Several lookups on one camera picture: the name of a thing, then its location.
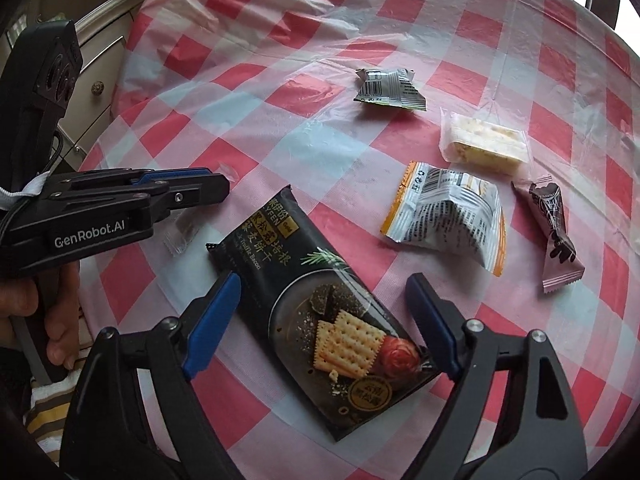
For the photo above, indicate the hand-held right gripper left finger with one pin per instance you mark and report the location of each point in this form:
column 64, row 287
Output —
column 215, row 325

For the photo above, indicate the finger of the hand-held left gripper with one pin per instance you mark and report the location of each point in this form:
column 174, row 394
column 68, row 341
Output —
column 170, row 176
column 200, row 192

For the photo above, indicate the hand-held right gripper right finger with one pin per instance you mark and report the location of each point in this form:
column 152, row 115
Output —
column 432, row 325

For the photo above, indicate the black cracker packet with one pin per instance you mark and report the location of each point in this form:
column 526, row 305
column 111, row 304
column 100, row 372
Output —
column 310, row 305

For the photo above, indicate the person's left hand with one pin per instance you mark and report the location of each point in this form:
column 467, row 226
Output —
column 67, row 310

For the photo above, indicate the small clear wrapper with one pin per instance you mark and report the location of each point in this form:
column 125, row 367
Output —
column 180, row 235

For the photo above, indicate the orange silver snack packet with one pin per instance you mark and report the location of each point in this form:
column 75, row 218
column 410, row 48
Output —
column 445, row 215

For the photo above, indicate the round cabinet knob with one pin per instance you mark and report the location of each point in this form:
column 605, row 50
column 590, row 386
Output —
column 96, row 88

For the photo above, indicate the red white checked tablecloth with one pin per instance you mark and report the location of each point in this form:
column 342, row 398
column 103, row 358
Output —
column 300, row 125

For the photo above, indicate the cream cabinet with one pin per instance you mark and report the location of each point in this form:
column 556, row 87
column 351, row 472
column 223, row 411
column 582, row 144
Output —
column 100, row 60

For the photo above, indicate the pink brown candy packet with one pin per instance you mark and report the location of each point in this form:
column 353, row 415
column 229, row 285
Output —
column 552, row 230

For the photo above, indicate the striped sofa cushion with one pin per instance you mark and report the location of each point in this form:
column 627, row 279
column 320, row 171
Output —
column 50, row 407

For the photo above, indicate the pale cake snack packet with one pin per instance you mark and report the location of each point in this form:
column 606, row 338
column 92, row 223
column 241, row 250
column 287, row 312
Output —
column 480, row 142

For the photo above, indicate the green silver snack packet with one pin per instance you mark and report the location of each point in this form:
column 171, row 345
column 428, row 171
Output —
column 387, row 87

